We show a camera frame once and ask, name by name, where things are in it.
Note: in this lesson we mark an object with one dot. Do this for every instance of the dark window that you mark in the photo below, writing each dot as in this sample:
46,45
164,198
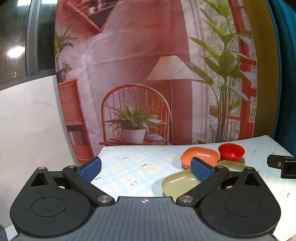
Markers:
13,34

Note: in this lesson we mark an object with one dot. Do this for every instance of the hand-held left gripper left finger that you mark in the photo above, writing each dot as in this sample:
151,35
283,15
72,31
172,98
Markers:
89,168

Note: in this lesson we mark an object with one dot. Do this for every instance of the green plate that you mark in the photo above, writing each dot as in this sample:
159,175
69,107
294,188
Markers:
233,165
178,183

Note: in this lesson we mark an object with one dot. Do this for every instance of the printed room scene backdrop cloth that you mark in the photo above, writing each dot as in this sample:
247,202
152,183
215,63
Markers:
129,58

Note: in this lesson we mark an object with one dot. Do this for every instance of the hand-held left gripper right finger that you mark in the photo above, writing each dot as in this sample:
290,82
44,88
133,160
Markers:
201,169

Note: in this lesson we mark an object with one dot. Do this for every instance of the orange plate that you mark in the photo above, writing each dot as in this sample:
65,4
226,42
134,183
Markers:
200,154

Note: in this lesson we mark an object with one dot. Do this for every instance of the teal curtain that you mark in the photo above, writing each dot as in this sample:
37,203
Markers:
285,69

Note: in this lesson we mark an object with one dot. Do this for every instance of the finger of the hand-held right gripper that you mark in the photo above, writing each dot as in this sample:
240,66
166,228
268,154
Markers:
289,170
274,161

